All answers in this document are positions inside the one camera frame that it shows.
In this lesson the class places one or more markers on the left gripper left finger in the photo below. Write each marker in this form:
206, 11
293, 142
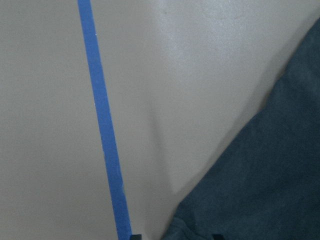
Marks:
136, 237

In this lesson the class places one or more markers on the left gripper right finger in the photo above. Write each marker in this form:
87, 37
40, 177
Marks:
217, 237

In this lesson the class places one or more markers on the black printed t-shirt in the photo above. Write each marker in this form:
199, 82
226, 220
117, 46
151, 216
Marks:
266, 184

